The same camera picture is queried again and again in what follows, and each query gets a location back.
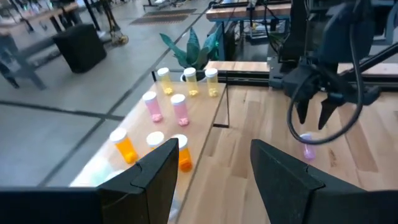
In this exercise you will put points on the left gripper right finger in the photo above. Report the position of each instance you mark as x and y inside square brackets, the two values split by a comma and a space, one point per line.
[286, 196]

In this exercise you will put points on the black wheeled stand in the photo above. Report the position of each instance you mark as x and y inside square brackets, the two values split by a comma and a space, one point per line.
[113, 28]

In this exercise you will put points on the yellow pill bottle white cap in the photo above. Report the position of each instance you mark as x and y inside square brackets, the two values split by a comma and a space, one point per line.
[165, 82]
[191, 83]
[212, 84]

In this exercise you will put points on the wooden table black legs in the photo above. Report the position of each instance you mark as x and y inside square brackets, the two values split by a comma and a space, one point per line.
[46, 12]

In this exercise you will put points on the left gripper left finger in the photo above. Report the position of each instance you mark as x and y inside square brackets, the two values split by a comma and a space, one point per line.
[149, 193]

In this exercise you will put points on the black box cabinet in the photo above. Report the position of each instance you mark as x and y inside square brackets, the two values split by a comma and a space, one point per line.
[79, 48]

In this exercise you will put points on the grey metal bench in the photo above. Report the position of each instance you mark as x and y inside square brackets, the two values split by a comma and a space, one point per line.
[21, 59]

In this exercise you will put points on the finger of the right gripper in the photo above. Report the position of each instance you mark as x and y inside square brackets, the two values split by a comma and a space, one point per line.
[303, 109]
[326, 112]

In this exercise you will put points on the wooden shelf black metal legs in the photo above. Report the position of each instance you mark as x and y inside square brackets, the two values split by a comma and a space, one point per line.
[202, 118]

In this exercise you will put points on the pink pill bottle white cap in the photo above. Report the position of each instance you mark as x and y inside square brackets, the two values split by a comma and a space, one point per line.
[308, 152]
[180, 110]
[153, 107]

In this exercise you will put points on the blue frame workbench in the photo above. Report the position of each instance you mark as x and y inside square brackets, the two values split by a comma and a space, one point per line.
[248, 12]

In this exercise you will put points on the green plant in white pot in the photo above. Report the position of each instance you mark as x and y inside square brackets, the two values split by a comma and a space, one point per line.
[192, 56]

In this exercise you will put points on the orange pill bottle white cap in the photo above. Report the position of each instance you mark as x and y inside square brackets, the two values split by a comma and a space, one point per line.
[126, 151]
[185, 160]
[155, 139]

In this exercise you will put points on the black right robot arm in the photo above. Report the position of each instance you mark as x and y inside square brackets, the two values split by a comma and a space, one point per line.
[298, 31]

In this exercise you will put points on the black floor mat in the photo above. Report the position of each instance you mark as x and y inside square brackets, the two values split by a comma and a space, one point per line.
[163, 17]

